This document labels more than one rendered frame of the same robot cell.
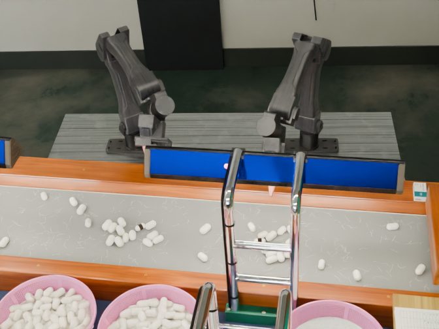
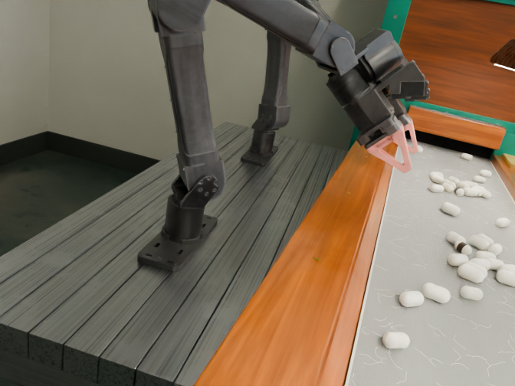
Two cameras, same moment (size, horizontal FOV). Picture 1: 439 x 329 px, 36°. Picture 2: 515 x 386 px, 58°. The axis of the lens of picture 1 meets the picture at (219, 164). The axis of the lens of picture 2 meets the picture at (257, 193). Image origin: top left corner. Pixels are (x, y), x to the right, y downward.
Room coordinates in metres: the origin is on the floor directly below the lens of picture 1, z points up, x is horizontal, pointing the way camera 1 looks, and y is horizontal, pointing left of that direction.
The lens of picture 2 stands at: (1.72, 0.98, 1.06)
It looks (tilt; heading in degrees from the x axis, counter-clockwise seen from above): 21 degrees down; 273
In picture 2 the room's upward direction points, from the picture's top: 11 degrees clockwise
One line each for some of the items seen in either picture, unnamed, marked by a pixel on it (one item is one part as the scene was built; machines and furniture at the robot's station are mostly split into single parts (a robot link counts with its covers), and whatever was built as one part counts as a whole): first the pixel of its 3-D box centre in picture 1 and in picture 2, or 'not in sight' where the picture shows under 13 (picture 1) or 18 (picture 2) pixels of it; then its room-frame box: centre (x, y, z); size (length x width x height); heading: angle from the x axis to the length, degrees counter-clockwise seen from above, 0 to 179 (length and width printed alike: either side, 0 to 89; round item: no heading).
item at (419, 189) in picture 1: (419, 191); not in sight; (1.43, -0.57, 0.78); 0.06 x 0.04 x 0.02; 168
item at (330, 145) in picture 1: (308, 137); (262, 142); (1.80, -0.31, 0.71); 0.20 x 0.07 x 0.08; 83
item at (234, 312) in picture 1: (266, 239); not in sight; (1.17, -0.10, 0.90); 0.20 x 0.19 x 0.45; 78
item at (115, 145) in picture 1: (134, 138); (184, 219); (1.87, 0.29, 0.71); 0.20 x 0.07 x 0.08; 83
